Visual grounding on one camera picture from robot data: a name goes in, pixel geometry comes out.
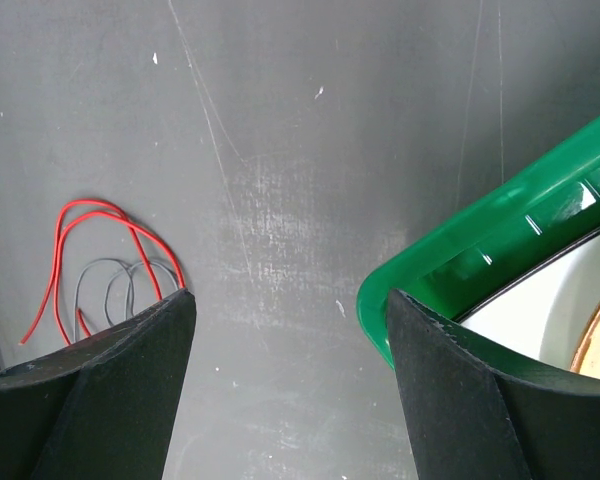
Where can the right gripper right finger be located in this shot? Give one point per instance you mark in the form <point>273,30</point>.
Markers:
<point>475,409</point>

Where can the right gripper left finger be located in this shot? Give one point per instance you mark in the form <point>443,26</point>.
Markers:
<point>104,407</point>

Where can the white square board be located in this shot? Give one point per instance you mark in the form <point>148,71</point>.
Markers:
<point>544,316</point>

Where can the green plastic tray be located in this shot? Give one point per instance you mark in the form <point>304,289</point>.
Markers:
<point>541,212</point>

